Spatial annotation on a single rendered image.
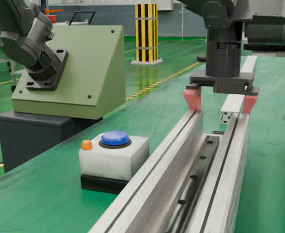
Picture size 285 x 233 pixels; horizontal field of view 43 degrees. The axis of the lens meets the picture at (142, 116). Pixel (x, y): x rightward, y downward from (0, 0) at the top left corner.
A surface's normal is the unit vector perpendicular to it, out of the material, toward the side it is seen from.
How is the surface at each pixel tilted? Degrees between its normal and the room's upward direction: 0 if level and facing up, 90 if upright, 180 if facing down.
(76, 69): 45
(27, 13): 98
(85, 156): 90
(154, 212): 90
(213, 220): 0
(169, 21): 90
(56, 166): 0
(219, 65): 90
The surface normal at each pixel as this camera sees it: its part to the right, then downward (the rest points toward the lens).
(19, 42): 0.95, 0.21
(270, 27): -0.41, 0.32
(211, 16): -0.29, 0.87
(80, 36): -0.27, -0.48
